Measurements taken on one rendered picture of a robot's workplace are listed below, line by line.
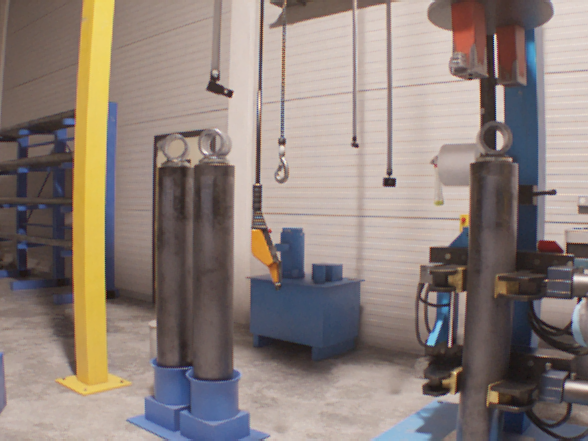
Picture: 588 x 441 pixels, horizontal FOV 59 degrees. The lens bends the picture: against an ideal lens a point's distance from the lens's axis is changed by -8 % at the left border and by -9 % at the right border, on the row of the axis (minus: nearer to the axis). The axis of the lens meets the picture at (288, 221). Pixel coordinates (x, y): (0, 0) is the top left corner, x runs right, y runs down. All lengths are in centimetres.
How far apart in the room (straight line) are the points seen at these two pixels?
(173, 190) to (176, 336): 80
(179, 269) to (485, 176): 166
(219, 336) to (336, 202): 271
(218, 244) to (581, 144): 283
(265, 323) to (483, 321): 283
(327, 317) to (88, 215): 206
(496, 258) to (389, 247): 267
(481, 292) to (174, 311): 161
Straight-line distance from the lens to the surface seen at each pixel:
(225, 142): 288
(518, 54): 276
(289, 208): 566
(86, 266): 386
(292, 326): 479
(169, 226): 307
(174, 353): 317
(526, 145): 291
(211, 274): 284
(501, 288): 239
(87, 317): 392
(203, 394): 298
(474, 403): 258
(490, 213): 243
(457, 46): 244
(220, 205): 283
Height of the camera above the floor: 127
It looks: 2 degrees down
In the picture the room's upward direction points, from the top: 1 degrees clockwise
